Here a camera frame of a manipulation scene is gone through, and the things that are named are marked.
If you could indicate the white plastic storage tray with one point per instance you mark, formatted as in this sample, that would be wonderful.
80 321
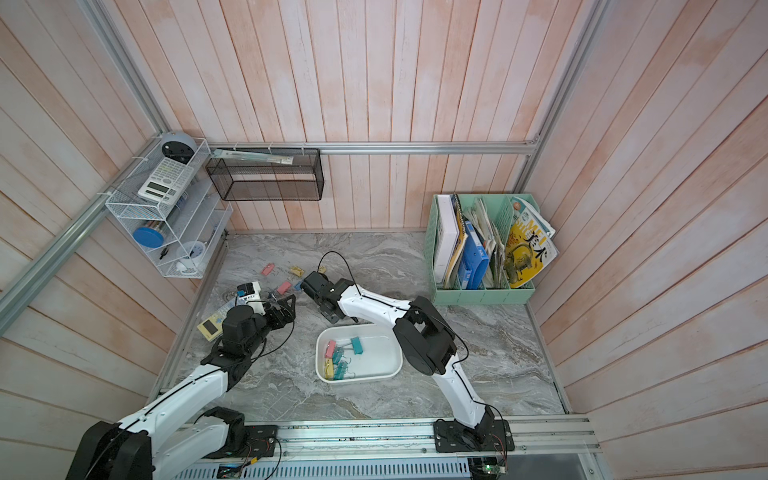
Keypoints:
372 352

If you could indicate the green plastic book crate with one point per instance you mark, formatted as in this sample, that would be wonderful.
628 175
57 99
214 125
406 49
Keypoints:
492 216

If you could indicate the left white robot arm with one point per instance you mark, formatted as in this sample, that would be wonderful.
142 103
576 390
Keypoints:
179 428

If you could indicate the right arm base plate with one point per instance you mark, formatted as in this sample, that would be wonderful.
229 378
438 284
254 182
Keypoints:
450 436

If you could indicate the round grey black device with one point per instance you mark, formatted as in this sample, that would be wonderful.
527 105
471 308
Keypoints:
178 146

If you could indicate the white cup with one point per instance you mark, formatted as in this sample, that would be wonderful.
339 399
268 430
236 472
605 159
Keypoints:
189 256

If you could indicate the black wire mesh basket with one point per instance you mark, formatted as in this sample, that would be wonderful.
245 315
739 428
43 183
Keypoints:
237 181

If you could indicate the clear ruler on basket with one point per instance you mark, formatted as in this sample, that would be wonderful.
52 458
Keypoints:
252 157

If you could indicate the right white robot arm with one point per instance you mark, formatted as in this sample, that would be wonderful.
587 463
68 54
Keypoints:
429 345

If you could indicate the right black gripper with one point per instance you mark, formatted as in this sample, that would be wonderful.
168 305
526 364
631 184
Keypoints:
322 309

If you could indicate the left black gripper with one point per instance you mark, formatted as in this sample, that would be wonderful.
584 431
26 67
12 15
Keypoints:
289 314

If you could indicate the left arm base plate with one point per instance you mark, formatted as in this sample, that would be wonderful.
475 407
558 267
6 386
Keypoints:
252 443

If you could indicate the aluminium rail base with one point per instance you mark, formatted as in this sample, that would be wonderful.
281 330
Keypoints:
403 438

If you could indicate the yellow blue calculator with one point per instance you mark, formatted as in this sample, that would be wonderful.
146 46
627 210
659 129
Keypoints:
212 327

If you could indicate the white book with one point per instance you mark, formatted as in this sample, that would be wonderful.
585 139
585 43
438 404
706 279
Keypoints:
447 236

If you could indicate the yellow magazine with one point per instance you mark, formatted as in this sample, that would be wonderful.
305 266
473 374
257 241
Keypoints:
530 247

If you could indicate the teal binder clip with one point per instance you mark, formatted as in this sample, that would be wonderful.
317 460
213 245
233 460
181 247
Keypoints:
340 371

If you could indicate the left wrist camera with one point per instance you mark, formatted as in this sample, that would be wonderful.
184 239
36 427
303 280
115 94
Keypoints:
249 294

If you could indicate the white wire wall shelf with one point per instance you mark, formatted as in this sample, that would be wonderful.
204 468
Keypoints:
198 215

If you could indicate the blue folder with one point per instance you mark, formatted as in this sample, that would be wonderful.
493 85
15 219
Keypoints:
474 261

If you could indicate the blue lid jar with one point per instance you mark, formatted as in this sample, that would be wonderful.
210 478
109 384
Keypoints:
150 234

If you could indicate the white desk calculator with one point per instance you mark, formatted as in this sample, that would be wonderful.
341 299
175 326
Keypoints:
167 181

